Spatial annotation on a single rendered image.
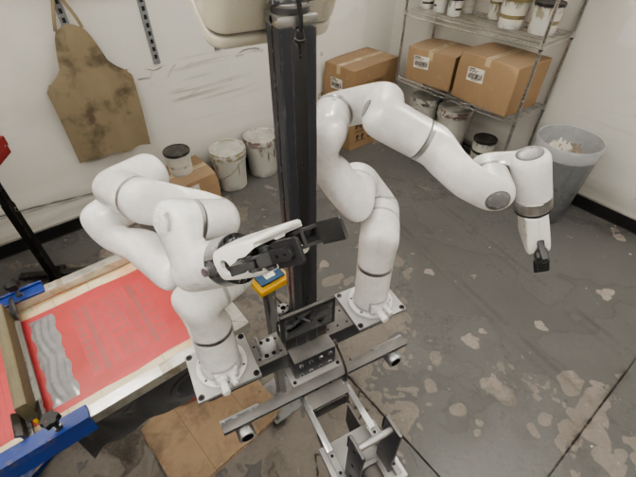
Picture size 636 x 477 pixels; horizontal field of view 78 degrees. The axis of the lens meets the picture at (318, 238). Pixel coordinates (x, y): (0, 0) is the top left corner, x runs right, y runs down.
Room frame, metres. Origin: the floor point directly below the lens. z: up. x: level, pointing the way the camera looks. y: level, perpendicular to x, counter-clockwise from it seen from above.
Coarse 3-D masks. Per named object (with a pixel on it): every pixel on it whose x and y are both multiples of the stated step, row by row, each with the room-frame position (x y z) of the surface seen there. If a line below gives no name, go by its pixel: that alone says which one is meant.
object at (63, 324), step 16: (96, 288) 0.93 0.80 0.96; (112, 288) 0.93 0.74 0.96; (64, 304) 0.85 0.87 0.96; (80, 304) 0.85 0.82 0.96; (32, 320) 0.79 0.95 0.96; (64, 320) 0.79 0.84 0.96; (64, 336) 0.73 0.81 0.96; (0, 352) 0.67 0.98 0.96; (32, 352) 0.67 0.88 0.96; (0, 368) 0.61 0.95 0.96
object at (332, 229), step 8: (336, 216) 0.39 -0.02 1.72; (320, 224) 0.40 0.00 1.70; (328, 224) 0.39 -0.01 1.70; (336, 224) 0.39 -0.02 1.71; (320, 232) 0.39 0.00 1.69; (328, 232) 0.39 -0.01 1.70; (336, 232) 0.38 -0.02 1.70; (344, 232) 0.38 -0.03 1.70; (328, 240) 0.38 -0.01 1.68; (336, 240) 0.38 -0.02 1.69
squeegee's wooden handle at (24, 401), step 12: (0, 312) 0.74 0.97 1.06; (0, 324) 0.70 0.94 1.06; (12, 324) 0.73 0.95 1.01; (0, 336) 0.65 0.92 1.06; (12, 336) 0.67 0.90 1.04; (12, 348) 0.62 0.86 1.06; (12, 360) 0.58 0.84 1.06; (24, 360) 0.62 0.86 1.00; (12, 372) 0.54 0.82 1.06; (24, 372) 0.56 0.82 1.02; (12, 384) 0.51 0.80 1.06; (24, 384) 0.51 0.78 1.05; (12, 396) 0.48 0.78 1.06; (24, 396) 0.48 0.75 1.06; (24, 408) 0.45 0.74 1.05
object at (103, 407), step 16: (112, 256) 1.05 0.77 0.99; (80, 272) 0.97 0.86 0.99; (96, 272) 0.98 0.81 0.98; (48, 288) 0.90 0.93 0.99; (64, 288) 0.91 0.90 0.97; (16, 304) 0.83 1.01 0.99; (32, 304) 0.85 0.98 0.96; (240, 320) 0.76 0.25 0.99; (192, 352) 0.65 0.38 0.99; (160, 368) 0.59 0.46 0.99; (176, 368) 0.60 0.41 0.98; (128, 384) 0.54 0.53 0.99; (144, 384) 0.54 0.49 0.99; (112, 400) 0.50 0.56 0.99; (128, 400) 0.51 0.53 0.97; (96, 416) 0.46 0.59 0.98
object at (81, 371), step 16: (160, 304) 0.85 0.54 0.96; (176, 320) 0.79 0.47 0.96; (176, 336) 0.73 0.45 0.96; (80, 352) 0.67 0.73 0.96; (144, 352) 0.67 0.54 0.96; (160, 352) 0.67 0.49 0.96; (80, 368) 0.61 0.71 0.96; (112, 368) 0.61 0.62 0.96; (128, 368) 0.61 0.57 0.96; (0, 384) 0.56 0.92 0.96; (80, 384) 0.56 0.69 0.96; (96, 384) 0.56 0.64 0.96; (0, 400) 0.51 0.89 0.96; (48, 400) 0.51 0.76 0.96; (80, 400) 0.51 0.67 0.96; (0, 416) 0.47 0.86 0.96; (0, 432) 0.43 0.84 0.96
